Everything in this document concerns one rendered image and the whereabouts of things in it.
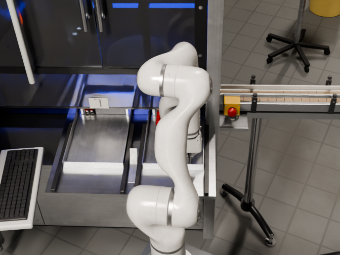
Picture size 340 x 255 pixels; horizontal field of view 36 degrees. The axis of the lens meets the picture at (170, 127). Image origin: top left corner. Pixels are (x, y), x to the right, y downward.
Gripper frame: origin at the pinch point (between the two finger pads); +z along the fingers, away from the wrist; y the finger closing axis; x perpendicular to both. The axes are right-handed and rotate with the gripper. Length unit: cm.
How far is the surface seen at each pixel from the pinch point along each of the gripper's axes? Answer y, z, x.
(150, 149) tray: 17.5, 4.3, -9.2
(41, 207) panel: 82, 67, -24
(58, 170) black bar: 55, 2, 6
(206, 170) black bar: -7.2, 2.4, 4.5
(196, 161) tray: -2.9, 4.3, -2.5
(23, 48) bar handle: 65, -43, -17
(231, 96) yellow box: -18.1, -10.6, -28.1
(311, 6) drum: -102, 87, -271
